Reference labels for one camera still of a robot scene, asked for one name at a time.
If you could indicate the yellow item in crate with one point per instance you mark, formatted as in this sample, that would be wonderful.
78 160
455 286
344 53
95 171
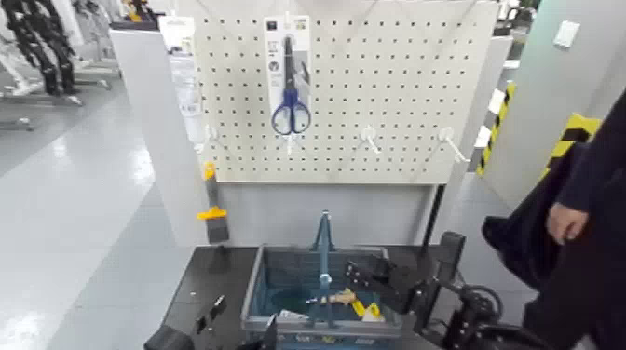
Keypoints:
369 310

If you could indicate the white pegboard panel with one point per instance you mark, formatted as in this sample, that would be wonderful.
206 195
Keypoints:
342 146

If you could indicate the white partition panel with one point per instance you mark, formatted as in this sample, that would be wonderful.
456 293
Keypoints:
146 122

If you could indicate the dark green item in crate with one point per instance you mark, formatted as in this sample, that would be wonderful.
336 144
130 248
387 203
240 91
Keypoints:
288 299

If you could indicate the black pegboard stand leg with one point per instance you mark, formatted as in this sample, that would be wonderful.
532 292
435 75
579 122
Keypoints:
433 220

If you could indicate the white pegboard hook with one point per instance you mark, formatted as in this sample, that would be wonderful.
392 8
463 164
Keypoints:
290 142
211 133
369 137
452 144

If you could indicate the blue grey folding crate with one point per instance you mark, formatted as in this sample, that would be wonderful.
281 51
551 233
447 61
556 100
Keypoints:
249 298

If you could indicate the wide yellow black hazard strip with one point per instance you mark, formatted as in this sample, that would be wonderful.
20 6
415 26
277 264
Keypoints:
570 137

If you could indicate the clear plastic packaged item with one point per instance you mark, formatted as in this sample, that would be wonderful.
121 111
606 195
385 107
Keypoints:
188 93

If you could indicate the person's bare hand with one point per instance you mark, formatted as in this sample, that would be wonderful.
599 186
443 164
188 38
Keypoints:
565 222

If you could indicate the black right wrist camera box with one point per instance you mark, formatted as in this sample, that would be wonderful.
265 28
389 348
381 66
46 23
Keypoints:
450 256

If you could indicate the person in dark clothing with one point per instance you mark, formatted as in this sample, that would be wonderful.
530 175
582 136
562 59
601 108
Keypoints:
587 273

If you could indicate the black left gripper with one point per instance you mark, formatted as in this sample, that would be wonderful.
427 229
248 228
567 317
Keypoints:
166 339

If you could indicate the slim yellow black hazard strip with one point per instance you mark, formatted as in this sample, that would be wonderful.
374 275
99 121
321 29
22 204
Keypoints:
495 129

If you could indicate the white item in crate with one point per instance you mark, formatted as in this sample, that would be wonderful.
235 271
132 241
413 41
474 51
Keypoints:
292 316

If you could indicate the black humanoid robot on stand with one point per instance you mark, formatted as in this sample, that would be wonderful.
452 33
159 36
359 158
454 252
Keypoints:
44 44

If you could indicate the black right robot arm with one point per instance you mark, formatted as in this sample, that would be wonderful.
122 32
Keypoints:
469 317

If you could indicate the white scissors packaging card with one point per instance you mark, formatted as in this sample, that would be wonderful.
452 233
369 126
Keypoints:
274 44

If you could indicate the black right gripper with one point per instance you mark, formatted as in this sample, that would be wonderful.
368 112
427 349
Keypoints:
401 293

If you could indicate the white wall switch plate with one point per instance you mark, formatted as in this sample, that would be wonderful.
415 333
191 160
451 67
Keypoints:
567 34

